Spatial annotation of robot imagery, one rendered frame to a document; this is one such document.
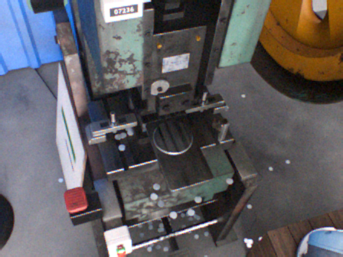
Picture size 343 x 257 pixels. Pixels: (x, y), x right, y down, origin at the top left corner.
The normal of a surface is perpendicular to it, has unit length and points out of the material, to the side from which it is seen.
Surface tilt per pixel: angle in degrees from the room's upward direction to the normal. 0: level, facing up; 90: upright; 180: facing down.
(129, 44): 90
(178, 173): 0
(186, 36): 90
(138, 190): 0
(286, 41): 27
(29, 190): 0
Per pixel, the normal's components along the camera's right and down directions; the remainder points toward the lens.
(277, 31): -0.33, -0.48
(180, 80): 0.33, 0.78
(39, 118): 0.06, -0.58
